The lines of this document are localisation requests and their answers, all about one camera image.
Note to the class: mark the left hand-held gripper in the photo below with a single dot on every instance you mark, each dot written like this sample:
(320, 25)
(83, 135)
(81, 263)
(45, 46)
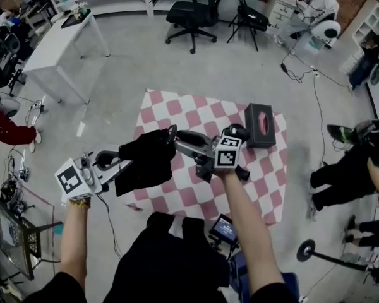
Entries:
(71, 181)

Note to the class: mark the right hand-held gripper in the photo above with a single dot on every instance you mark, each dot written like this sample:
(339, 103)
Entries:
(225, 156)

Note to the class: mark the person's left forearm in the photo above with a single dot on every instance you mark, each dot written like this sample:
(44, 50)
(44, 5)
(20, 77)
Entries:
(75, 248)

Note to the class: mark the person's right forearm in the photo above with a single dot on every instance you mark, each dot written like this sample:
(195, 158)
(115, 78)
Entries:
(252, 232)

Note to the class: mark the pink white checkered tablecloth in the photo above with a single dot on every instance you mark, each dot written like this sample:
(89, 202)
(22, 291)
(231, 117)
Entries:
(189, 112)

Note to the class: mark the black tissue box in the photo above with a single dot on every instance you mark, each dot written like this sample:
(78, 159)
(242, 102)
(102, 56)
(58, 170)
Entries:
(259, 131)

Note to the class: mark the small cyan object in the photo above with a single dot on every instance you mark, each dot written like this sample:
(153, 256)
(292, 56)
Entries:
(58, 229)

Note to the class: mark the small black monitor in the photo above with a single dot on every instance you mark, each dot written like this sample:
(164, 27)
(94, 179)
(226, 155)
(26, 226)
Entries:
(224, 228)

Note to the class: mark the black lattice side table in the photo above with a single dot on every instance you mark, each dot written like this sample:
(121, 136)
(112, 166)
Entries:
(34, 235)

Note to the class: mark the person's black clothing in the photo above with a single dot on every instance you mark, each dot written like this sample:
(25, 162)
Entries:
(167, 264)

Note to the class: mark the tilted flat monitor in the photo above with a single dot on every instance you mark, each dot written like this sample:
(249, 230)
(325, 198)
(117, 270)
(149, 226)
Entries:
(11, 238)

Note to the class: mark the white table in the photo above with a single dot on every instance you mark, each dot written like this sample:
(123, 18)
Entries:
(57, 52)

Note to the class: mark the black office chair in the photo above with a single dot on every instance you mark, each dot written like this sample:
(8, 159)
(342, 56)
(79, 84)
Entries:
(196, 14)

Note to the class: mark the black folding chair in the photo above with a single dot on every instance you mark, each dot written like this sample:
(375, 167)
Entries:
(251, 17)

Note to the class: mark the white power strip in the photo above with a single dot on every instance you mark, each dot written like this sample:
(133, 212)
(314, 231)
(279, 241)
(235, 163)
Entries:
(315, 70)

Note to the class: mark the black wheeled chair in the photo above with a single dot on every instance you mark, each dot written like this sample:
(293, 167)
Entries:
(4, 65)

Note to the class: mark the black tray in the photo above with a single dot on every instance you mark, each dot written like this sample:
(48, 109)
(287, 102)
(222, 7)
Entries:
(75, 19)

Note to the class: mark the black green backpack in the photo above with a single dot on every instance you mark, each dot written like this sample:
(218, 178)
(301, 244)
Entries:
(344, 133)

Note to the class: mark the black round-base stand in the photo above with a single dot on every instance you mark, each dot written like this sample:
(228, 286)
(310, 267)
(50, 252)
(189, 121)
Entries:
(305, 249)

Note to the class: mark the small potted plant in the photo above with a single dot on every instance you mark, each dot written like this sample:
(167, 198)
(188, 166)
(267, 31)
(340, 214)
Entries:
(79, 10)

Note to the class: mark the blue chair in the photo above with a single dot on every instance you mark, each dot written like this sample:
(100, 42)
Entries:
(265, 286)

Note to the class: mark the white round backpack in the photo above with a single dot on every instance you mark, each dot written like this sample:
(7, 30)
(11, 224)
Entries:
(327, 32)

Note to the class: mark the white cubby cabinet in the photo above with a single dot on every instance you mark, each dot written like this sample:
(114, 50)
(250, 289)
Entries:
(369, 27)

